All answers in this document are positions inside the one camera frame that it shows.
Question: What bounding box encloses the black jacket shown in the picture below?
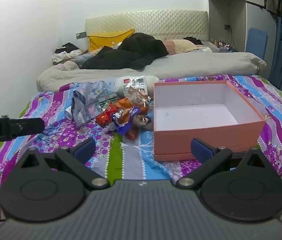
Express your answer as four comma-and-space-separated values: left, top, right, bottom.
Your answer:
80, 32, 169, 71

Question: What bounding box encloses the pale blue floral plastic bag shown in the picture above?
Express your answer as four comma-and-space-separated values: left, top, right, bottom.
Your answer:
66, 80, 121, 127

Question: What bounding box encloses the small dark cloth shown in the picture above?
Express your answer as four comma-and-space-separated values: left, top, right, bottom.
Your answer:
183, 37, 203, 45

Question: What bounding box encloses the pink cardboard box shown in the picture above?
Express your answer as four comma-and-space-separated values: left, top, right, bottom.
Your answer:
153, 80, 266, 162

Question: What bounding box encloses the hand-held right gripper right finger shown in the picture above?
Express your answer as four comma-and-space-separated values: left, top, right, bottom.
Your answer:
176, 137, 269, 189

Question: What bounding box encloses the white plush toy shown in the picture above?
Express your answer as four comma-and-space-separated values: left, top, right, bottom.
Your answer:
115, 75, 160, 97

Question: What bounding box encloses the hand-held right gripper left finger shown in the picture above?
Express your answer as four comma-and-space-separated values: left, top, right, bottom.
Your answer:
18, 137, 110, 190

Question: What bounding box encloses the blue purple snack packet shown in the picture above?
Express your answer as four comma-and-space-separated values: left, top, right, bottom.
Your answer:
112, 106, 141, 135

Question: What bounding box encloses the clear white red-label packet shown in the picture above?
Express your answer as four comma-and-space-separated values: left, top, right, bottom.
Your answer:
122, 76, 148, 97

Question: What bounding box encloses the cream and pink pillow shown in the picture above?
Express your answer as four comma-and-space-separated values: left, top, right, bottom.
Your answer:
162, 39, 199, 55

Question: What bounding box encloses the cream quilted headboard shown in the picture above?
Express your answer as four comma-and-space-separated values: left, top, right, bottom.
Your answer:
85, 10, 209, 52

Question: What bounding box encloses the green white snack packet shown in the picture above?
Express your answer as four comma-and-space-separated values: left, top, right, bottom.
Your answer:
98, 94, 118, 113

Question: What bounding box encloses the blue padded board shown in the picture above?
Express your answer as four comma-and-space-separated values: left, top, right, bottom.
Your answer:
246, 27, 268, 60

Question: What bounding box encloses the floral striped bedsheet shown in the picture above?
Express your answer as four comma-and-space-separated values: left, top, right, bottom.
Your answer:
0, 74, 282, 189

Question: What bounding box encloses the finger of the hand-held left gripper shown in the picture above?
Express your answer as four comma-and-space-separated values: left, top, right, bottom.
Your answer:
11, 118, 45, 138

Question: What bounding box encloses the pile of snack packets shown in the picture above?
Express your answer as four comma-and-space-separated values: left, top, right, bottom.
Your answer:
95, 85, 154, 140

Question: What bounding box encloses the grey duvet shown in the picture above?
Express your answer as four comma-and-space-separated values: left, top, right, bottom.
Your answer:
36, 52, 267, 92

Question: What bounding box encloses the heap of crumpled clothes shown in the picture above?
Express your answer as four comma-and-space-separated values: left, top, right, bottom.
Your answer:
52, 42, 83, 65

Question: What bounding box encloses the yellow pillow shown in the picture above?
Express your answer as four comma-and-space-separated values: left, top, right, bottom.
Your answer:
87, 29, 136, 53

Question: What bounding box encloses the row of small bottles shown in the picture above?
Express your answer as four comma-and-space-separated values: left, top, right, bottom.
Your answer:
211, 39, 236, 52

